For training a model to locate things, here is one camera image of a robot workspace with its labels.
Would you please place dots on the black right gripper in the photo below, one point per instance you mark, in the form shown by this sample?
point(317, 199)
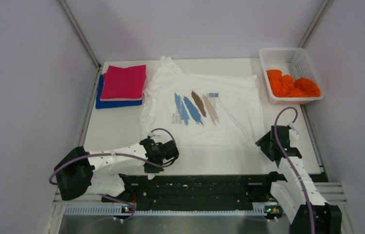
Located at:
point(263, 143)

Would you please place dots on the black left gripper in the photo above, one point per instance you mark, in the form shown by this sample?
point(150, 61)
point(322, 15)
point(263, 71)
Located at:
point(148, 169)

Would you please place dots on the white printed t-shirt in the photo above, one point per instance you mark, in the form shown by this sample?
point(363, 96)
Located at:
point(203, 111)

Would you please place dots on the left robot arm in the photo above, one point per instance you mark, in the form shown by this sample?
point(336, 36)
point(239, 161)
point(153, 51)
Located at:
point(83, 172)

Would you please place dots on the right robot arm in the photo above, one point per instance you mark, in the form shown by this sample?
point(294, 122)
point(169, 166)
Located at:
point(306, 209)

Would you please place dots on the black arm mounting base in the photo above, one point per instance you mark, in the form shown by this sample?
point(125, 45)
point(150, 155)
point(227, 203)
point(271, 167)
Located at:
point(197, 192)

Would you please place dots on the orange crumpled t-shirt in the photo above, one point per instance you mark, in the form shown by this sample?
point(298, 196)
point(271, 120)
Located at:
point(284, 86)

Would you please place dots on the folded magenta t-shirt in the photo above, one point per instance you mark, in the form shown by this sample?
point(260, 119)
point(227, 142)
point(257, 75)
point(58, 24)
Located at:
point(124, 82)

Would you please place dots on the folded blue t-shirt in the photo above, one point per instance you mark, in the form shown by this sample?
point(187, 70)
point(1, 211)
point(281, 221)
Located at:
point(112, 104)

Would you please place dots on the folded pink t-shirt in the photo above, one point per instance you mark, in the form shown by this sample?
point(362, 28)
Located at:
point(121, 99)

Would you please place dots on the white plastic basket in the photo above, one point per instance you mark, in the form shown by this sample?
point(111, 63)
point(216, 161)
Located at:
point(294, 62)

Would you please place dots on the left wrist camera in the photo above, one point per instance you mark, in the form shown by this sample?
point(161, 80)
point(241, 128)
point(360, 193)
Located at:
point(154, 136)

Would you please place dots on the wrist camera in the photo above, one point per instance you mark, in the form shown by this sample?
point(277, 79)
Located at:
point(154, 136)
point(293, 131)

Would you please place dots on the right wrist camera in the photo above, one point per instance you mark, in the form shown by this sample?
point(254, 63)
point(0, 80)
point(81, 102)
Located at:
point(293, 131)

